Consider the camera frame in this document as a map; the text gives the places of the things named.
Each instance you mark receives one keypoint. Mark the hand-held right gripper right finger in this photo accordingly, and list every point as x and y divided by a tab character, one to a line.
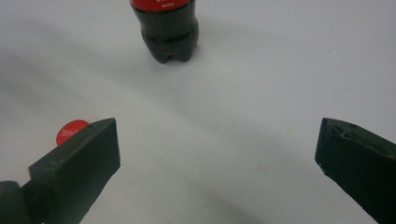
358	161

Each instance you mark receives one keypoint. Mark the red bottle cap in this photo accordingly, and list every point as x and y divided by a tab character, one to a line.
69	132

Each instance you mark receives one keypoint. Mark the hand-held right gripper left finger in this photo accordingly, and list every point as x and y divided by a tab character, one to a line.
77	165

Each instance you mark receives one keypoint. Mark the cola bottle with red label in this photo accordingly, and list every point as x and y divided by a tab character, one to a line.
169	31

